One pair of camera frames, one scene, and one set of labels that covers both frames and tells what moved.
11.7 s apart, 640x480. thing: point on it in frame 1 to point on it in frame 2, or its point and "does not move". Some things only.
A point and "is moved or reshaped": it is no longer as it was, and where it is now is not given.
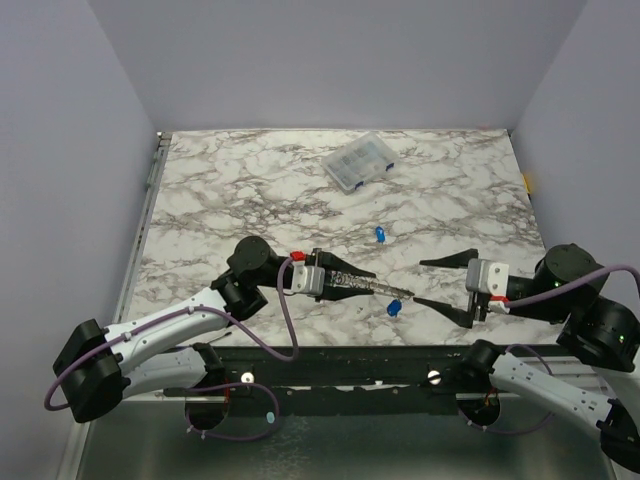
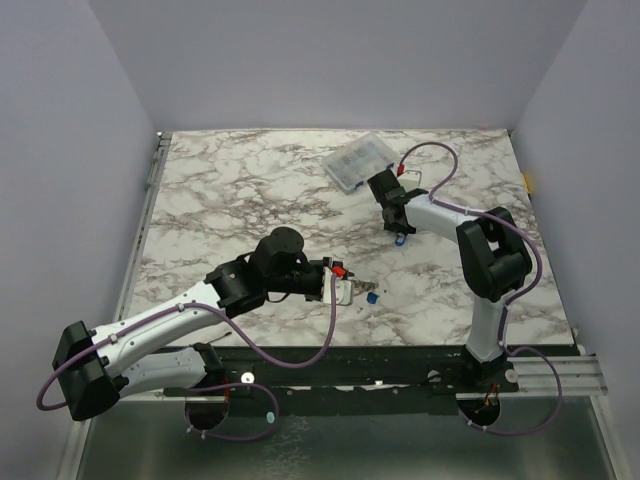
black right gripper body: [475, 306] to [381, 181]
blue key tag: [394, 307] to [371, 297]
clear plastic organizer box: [358, 162] does not move
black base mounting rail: [345, 381] does not move
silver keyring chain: [343, 279] is moved or reshaped
